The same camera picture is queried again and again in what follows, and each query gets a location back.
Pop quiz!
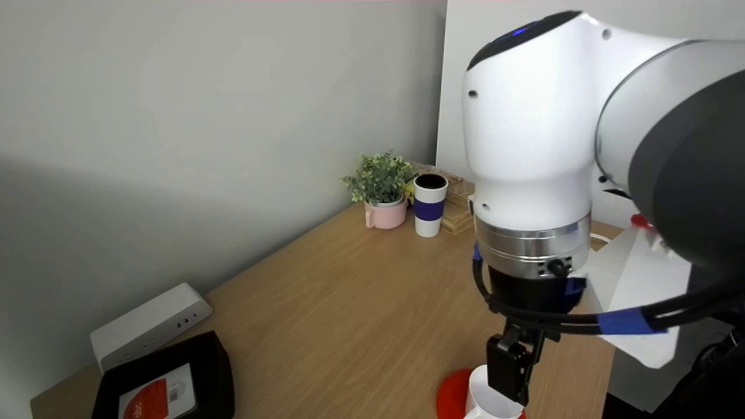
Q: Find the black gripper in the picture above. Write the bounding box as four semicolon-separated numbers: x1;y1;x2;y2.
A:
484;321;563;407

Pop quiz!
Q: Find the white mug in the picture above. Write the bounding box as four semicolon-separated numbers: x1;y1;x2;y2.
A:
463;363;528;419

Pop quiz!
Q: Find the orange plate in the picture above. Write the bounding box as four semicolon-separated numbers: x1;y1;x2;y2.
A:
433;367;476;419

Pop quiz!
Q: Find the wooden coaster stack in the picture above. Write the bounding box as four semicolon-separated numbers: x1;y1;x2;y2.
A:
439;191;476;237

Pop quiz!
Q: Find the white cup with blue band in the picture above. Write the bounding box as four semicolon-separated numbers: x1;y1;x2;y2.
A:
410;169;452;240

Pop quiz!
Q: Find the black chair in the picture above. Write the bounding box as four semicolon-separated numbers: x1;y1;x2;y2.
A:
673;322;745;419

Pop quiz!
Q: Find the green plant in pink pot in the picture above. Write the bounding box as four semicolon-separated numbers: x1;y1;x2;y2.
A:
340;150;420;233

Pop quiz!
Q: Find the black tray with red card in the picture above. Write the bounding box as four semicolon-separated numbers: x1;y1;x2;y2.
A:
90;331;236;419

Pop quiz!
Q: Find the white rectangular box device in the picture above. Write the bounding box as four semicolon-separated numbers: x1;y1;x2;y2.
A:
87;281;213;374

